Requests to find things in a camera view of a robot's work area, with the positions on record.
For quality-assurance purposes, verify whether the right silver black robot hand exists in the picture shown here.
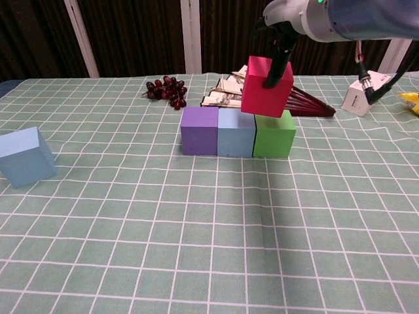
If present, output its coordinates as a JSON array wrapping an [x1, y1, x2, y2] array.
[[253, 0, 310, 89]]

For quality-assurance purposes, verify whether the red foam cube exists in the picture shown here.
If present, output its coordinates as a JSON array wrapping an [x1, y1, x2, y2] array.
[[240, 55, 294, 118]]

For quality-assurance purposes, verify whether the painted paper folding fan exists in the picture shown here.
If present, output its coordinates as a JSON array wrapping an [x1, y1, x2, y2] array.
[[200, 64, 337, 118]]

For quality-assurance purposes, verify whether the light blue foam cube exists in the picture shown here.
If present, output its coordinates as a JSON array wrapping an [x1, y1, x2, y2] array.
[[0, 126, 56, 189], [217, 107, 257, 157]]

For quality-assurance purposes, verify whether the white cardboard box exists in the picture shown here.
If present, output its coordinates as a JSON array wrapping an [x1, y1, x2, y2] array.
[[340, 70, 392, 117]]

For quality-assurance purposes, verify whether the dark red grape bunch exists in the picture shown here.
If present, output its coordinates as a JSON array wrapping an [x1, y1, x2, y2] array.
[[141, 75, 188, 111]]

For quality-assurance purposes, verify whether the green checked tablecloth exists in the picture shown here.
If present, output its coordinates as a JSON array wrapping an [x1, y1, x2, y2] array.
[[0, 72, 419, 314]]

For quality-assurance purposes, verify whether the blue padded table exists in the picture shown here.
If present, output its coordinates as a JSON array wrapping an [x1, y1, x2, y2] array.
[[0, 80, 19, 99]]

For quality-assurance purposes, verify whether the green foam cube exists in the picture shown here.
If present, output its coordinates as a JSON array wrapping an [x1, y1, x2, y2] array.
[[252, 109, 297, 158]]

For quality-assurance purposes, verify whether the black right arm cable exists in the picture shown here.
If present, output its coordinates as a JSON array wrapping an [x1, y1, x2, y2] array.
[[355, 39, 414, 105]]

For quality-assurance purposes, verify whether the dark pleated curtain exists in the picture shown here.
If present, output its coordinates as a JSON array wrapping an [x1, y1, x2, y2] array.
[[0, 0, 419, 82]]

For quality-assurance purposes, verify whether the purple foam cube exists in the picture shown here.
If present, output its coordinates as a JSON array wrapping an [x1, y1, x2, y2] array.
[[180, 106, 219, 156]]

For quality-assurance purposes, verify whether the yellow snack bag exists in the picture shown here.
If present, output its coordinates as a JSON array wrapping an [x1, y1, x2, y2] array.
[[398, 92, 419, 115]]

